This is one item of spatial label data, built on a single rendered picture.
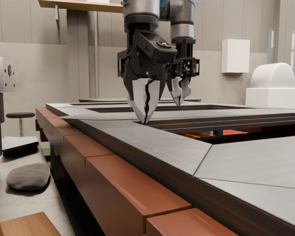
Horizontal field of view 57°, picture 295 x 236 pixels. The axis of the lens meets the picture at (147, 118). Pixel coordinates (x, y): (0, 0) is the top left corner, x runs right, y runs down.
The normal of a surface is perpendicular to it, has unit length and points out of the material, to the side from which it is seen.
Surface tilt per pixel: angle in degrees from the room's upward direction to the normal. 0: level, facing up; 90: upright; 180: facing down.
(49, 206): 0
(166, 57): 118
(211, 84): 90
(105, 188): 90
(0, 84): 90
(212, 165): 0
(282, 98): 90
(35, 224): 0
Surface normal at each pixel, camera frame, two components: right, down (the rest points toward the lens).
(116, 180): 0.00, -0.99
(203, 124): 0.43, 0.09
